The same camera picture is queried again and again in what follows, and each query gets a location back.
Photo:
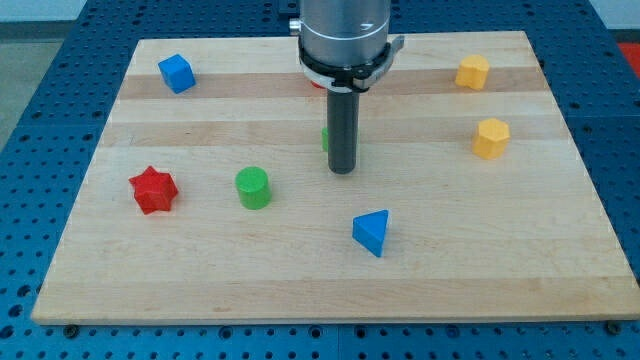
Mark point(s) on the black clamp collar mount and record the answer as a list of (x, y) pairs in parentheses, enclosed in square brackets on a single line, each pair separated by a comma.
[(351, 78)]

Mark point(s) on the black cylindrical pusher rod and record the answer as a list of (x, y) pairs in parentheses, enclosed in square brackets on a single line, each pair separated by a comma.
[(342, 126)]

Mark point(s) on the blue triangle block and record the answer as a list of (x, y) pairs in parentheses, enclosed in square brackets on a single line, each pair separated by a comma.
[(369, 230)]

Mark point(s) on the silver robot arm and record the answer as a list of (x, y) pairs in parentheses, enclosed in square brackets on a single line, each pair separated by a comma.
[(343, 46)]

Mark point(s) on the green star block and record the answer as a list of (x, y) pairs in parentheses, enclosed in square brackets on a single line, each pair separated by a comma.
[(324, 138)]

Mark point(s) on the red star block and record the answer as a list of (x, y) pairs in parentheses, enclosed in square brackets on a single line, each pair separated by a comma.
[(153, 190)]

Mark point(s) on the green cylinder block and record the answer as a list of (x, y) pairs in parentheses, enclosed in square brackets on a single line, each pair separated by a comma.
[(252, 185)]

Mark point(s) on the yellow pentagon block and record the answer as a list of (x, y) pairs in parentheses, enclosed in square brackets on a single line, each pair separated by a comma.
[(473, 72)]

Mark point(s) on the yellow hexagon block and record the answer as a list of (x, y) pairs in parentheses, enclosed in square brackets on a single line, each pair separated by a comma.
[(490, 138)]

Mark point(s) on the wooden board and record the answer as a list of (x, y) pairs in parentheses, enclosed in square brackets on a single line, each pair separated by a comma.
[(522, 237)]

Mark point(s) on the blue cube block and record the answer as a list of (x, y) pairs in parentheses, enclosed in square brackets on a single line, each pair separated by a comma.
[(177, 73)]

